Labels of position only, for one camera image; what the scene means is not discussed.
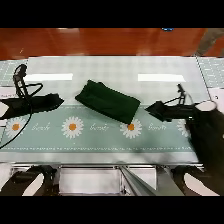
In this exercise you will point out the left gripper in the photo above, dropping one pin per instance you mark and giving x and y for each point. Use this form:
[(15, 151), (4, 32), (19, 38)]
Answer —
[(48, 101)]

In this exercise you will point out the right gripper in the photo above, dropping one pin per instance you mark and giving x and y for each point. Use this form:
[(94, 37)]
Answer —
[(161, 111)]

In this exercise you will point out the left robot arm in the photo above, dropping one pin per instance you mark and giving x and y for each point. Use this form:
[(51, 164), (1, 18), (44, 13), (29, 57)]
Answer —
[(13, 107)]

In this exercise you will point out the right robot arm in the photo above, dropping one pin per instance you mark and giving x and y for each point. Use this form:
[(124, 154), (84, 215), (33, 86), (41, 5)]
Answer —
[(208, 133)]

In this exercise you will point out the dark green garment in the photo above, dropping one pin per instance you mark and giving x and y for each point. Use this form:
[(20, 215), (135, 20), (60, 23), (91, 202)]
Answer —
[(108, 101)]

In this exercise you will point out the silver frame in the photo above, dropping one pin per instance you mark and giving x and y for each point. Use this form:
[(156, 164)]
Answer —
[(133, 180)]

